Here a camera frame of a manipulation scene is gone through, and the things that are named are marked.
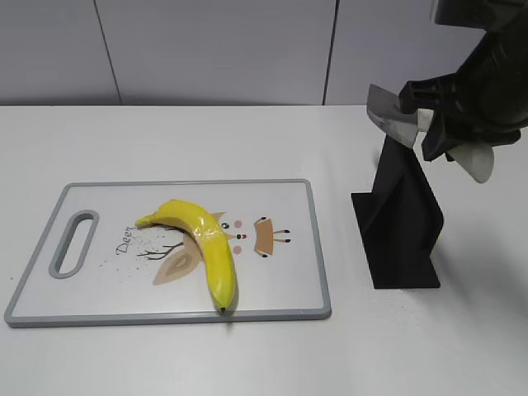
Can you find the white-handled kitchen knife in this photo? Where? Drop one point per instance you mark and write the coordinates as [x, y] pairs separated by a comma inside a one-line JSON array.
[[382, 107]]

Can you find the white grey-rimmed cutting board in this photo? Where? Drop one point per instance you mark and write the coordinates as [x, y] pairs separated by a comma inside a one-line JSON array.
[[93, 267]]

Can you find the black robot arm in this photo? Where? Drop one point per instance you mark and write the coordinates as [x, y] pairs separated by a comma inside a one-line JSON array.
[[489, 16]]

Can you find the yellow plastic banana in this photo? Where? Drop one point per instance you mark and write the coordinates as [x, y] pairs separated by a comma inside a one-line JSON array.
[[211, 240]]

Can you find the black knife stand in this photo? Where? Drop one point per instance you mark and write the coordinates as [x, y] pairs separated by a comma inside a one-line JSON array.
[[399, 221]]

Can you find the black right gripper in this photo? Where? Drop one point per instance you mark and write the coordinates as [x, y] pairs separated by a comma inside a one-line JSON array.
[[486, 98]]

